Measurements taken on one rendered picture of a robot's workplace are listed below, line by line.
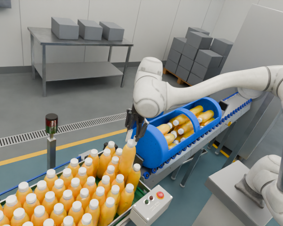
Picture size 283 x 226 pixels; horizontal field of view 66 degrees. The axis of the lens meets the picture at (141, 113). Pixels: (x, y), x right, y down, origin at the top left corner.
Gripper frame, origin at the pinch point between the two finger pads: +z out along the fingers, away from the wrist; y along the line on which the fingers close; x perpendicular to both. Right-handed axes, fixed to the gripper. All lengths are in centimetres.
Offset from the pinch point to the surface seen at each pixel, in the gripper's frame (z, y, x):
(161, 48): 81, 279, -403
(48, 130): 13.6, 39.3, 22.6
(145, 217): 22.1, -26.9, 11.3
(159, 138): 10.3, -1.4, -24.7
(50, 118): 6.1, 39.8, 21.6
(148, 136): 13.1, 5.2, -23.1
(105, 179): 20.9, -0.7, 13.5
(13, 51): 89, 337, -68
